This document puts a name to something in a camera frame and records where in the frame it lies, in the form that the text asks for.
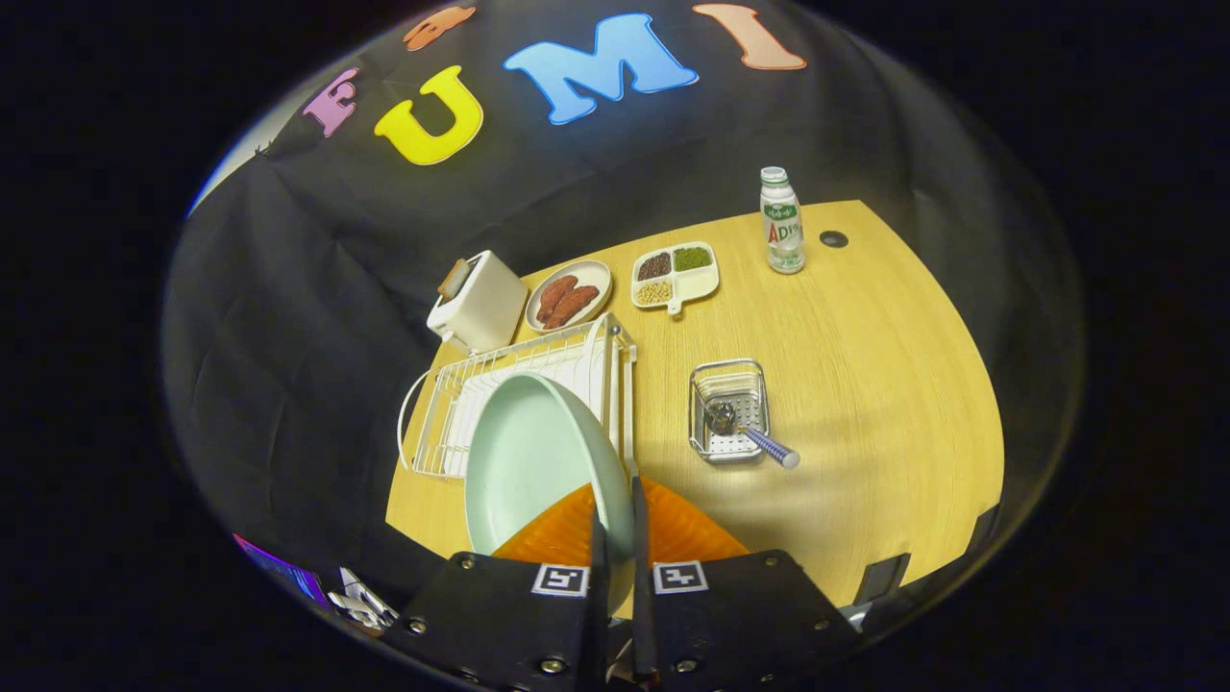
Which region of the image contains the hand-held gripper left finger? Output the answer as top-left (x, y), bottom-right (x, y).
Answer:
top-left (380, 483), bottom-right (611, 692)

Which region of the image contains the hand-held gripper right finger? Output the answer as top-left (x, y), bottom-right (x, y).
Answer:
top-left (629, 474), bottom-right (863, 692)

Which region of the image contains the mint green plate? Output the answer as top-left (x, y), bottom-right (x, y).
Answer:
top-left (464, 372), bottom-right (636, 616)

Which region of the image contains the blue striped handle spoon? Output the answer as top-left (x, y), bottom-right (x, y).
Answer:
top-left (704, 401), bottom-right (801, 471)

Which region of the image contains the white divided dish with beans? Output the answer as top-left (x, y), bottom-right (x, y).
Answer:
top-left (630, 241), bottom-right (721, 318)

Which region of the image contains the beige plate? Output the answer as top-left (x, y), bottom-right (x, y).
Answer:
top-left (525, 259), bottom-right (614, 334)

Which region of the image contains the white object with black marks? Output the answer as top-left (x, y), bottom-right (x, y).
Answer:
top-left (327, 567), bottom-right (400, 630)

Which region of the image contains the purple printed object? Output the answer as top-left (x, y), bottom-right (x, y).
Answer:
top-left (234, 535), bottom-right (332, 606)

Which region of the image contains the white toaster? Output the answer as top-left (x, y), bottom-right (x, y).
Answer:
top-left (427, 250), bottom-right (529, 355)

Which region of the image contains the red brown sausage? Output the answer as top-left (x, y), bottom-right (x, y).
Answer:
top-left (544, 284), bottom-right (601, 331)
top-left (536, 275), bottom-right (579, 324)

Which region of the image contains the black backdrop cloth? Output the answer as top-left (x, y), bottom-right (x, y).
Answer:
top-left (159, 0), bottom-right (1087, 616)

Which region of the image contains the white bottle green label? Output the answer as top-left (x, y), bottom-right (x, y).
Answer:
top-left (759, 166), bottom-right (806, 276)

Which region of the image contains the metal wire basket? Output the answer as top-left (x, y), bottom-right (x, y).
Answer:
top-left (688, 358), bottom-right (772, 465)

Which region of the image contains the white wire dish rack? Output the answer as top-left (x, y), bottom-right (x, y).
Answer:
top-left (397, 312), bottom-right (639, 482)

